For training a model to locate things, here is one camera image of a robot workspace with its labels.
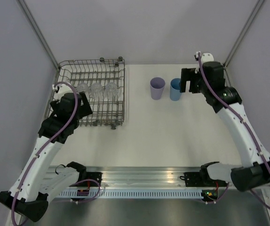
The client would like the blue plastic cup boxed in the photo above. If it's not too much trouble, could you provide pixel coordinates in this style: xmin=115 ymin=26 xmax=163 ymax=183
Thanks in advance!
xmin=169 ymin=78 xmax=181 ymax=101

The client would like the lavender plastic cup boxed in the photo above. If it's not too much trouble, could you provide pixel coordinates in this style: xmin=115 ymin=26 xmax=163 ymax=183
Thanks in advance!
xmin=150 ymin=77 xmax=166 ymax=100

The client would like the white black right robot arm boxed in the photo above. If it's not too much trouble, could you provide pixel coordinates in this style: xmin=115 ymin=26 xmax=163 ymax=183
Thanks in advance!
xmin=180 ymin=61 xmax=270 ymax=192

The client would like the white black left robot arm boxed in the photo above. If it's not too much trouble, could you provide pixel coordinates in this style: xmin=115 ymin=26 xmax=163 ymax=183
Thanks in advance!
xmin=0 ymin=92 xmax=93 ymax=222

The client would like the clear glass cup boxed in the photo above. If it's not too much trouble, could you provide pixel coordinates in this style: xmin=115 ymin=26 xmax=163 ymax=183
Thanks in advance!
xmin=76 ymin=82 xmax=91 ymax=93
xmin=105 ymin=82 xmax=119 ymax=100
xmin=91 ymin=83 xmax=104 ymax=101

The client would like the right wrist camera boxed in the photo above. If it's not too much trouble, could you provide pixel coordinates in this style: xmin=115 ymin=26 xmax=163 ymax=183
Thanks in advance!
xmin=194 ymin=51 xmax=214 ymax=64

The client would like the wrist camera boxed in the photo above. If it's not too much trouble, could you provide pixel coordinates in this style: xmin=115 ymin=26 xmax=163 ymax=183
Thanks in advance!
xmin=194 ymin=51 xmax=214 ymax=64
xmin=52 ymin=83 xmax=72 ymax=95

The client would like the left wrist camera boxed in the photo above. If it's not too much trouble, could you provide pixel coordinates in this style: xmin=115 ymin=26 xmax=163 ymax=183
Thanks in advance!
xmin=52 ymin=83 xmax=72 ymax=95

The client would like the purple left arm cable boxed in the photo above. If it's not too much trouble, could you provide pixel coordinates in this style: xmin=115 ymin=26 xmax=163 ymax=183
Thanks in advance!
xmin=10 ymin=81 xmax=78 ymax=226

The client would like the grey wire dish rack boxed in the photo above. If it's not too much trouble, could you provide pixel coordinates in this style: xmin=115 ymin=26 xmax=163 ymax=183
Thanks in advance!
xmin=44 ymin=57 xmax=125 ymax=129

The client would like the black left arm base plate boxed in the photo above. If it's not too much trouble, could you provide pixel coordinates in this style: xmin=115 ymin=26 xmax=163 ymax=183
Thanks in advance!
xmin=85 ymin=172 xmax=103 ymax=187

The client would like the white slotted cable duct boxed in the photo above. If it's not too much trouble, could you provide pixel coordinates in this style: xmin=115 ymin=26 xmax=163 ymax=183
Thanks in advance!
xmin=57 ymin=188 xmax=203 ymax=199

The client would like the aluminium mounting rail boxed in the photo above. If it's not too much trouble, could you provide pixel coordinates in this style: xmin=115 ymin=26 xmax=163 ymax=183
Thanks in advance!
xmin=19 ymin=166 xmax=270 ymax=189

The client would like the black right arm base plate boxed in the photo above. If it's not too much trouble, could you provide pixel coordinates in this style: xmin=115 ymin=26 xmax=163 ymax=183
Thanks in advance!
xmin=179 ymin=172 xmax=227 ymax=187

